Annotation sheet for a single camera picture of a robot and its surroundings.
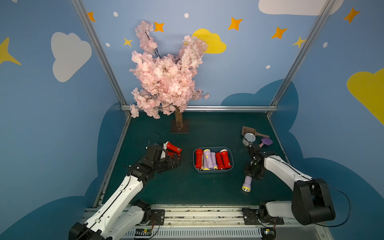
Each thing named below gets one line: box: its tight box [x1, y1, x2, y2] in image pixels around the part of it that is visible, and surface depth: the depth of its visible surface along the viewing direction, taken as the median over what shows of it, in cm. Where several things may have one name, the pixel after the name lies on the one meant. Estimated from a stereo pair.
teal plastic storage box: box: [193, 146, 234, 174], surface depth 92 cm
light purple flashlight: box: [211, 152, 218, 170], surface depth 94 cm
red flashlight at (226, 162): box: [220, 149, 232, 170], surface depth 93 cm
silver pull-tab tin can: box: [242, 133, 256, 146], surface depth 103 cm
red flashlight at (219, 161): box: [215, 152, 224, 170], surface depth 93 cm
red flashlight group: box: [195, 148, 203, 169], surface depth 90 cm
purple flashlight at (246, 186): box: [241, 175, 252, 193], surface depth 84 cm
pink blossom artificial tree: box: [129, 20, 210, 129], surface depth 70 cm
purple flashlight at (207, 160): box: [203, 149, 214, 171], surface depth 92 cm
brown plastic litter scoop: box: [241, 126, 270, 138], surface depth 113 cm
